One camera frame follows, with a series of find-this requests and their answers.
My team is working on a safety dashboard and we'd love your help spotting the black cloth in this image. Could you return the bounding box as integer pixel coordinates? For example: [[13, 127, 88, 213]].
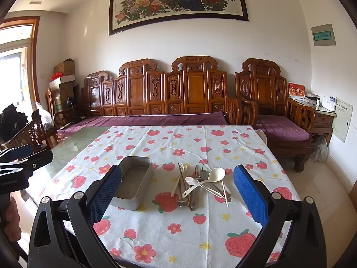
[[0, 103, 28, 143]]

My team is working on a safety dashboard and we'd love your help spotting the red desk calendar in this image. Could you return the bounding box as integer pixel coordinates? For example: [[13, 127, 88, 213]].
[[288, 82, 307, 101]]

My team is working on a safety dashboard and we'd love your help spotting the purple armchair cushion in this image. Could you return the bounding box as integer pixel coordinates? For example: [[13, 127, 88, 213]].
[[255, 114, 311, 141]]

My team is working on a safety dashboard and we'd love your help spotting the large white plastic spoon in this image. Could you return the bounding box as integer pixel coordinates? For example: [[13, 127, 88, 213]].
[[182, 167, 226, 198]]

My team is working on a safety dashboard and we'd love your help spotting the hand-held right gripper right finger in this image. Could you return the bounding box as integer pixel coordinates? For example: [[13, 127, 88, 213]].
[[233, 165, 331, 268]]

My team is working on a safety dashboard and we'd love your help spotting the wooden side table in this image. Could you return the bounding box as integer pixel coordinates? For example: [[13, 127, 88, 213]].
[[311, 105, 335, 146]]

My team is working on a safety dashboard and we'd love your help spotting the wooden door frame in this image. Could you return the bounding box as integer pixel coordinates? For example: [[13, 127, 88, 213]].
[[0, 15, 41, 112]]

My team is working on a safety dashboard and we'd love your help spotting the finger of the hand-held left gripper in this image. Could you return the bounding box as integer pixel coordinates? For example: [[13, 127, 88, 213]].
[[0, 144, 33, 164], [15, 149, 54, 177]]

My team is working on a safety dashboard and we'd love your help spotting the white desk device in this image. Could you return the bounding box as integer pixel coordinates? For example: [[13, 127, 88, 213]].
[[321, 95, 336, 111]]

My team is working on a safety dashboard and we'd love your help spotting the white plastic bag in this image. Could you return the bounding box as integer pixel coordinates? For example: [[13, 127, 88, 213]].
[[308, 134, 329, 163]]

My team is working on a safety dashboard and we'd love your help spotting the carved wooden sofa bench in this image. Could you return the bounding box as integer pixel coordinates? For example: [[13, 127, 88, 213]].
[[80, 56, 258, 134]]

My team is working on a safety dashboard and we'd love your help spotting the grey wall panel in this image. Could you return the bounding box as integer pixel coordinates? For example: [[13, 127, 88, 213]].
[[311, 24, 336, 46]]

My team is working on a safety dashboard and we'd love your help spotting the white wall panel door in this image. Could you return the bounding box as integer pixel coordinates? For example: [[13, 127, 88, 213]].
[[332, 98, 354, 143]]

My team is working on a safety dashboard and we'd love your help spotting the wooden side chair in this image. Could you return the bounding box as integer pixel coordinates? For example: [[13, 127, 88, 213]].
[[0, 109, 58, 151], [45, 88, 70, 129]]

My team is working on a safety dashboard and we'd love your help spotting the large brown cardboard box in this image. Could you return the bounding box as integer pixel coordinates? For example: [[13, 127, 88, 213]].
[[58, 82, 80, 118]]

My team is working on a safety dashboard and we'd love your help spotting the carved wooden armchair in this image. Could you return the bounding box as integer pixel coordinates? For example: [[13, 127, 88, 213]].
[[235, 58, 317, 174]]

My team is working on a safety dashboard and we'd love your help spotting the long purple sofa cushion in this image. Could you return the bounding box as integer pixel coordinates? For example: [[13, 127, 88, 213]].
[[57, 112, 230, 137]]

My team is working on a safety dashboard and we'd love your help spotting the framed peacock flower painting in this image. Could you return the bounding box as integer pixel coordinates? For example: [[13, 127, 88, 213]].
[[108, 0, 249, 36]]

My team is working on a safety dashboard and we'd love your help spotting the light wooden chopstick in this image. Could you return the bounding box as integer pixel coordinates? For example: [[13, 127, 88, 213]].
[[178, 163, 193, 210]]

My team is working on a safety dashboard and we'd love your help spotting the person's left hand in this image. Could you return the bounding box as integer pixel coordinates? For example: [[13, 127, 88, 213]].
[[0, 197, 21, 239]]

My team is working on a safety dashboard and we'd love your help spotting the strawberry flower print tablecloth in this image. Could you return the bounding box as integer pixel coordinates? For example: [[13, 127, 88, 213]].
[[29, 125, 302, 268]]

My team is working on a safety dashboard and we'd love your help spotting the black desk lamp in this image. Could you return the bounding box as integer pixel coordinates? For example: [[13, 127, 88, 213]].
[[66, 95, 81, 118]]

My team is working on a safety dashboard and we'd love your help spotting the small white plastic spoon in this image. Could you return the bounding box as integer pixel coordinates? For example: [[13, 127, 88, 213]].
[[185, 176, 212, 190]]

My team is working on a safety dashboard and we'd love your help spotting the metal rectangular tray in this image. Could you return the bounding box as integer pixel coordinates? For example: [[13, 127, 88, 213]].
[[112, 156, 154, 211]]

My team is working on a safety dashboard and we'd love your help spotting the white flat box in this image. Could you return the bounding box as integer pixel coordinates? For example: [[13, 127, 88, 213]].
[[49, 74, 76, 90]]

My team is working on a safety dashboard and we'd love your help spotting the dark brown chopstick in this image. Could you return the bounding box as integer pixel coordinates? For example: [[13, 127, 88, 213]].
[[189, 173, 197, 211]]

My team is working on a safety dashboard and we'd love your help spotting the cream chopstick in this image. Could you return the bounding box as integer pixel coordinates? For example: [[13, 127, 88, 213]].
[[221, 181, 230, 208]]

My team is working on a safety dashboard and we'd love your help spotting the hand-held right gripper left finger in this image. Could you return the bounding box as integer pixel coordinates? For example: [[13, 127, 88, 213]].
[[28, 165, 123, 268]]

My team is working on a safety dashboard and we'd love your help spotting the clear plastic bag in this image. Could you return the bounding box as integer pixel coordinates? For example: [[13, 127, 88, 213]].
[[35, 102, 55, 132]]

